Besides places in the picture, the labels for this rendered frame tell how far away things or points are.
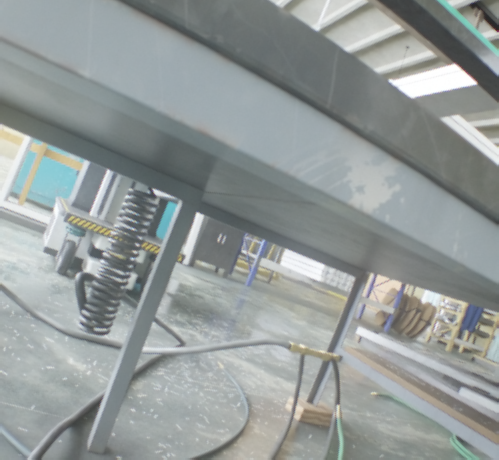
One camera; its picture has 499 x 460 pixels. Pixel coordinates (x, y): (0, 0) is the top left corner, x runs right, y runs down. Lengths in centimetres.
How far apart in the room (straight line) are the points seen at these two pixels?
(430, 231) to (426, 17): 37
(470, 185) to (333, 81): 10
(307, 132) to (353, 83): 3
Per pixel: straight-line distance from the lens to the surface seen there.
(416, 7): 54
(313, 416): 152
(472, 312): 855
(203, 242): 507
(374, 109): 19
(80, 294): 80
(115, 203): 248
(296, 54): 18
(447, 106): 83
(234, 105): 16
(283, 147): 17
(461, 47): 59
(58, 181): 507
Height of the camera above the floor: 50
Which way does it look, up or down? 4 degrees up
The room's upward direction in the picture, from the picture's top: 22 degrees clockwise
